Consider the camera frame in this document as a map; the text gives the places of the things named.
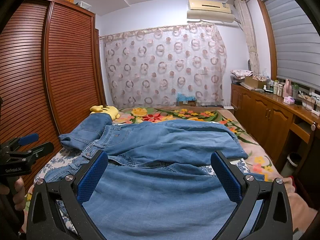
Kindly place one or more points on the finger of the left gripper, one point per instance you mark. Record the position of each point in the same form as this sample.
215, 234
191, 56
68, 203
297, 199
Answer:
28, 139
40, 151

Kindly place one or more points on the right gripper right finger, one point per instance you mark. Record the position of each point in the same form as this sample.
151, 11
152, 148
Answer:
274, 219

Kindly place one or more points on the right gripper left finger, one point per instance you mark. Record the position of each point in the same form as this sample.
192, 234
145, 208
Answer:
44, 218

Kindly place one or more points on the blue denim pants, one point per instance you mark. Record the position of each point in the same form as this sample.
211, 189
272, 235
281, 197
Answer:
158, 183

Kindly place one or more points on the left hand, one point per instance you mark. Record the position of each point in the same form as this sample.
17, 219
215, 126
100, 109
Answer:
19, 193

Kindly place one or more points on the folded blue denim garment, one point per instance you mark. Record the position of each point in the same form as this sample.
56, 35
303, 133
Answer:
86, 132

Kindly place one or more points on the floral bed blanket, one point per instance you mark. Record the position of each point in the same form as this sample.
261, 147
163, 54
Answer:
167, 180

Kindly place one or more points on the brown louvered wardrobe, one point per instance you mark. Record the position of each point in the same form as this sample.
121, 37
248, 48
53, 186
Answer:
50, 70

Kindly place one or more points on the yellow plush toy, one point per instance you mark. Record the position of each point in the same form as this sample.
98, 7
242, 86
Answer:
110, 110

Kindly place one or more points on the wooden sideboard cabinet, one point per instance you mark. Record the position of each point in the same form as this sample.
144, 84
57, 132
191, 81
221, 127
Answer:
284, 131

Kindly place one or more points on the pink bottle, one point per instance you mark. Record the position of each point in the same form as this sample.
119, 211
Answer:
287, 89

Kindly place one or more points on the cardboard box on cabinet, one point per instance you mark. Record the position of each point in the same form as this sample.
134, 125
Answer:
254, 83

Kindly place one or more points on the circle patterned sheer curtain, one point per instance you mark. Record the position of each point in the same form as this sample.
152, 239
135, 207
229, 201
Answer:
154, 67

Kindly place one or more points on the blue item on box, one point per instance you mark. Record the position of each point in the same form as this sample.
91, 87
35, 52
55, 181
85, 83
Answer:
184, 100

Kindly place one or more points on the beige side curtain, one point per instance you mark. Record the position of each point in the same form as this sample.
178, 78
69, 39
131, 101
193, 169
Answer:
247, 26

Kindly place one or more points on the grey window blind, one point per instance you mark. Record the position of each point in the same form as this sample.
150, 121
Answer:
296, 42

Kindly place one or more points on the cream wall air conditioner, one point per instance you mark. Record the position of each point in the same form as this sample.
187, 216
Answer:
209, 11

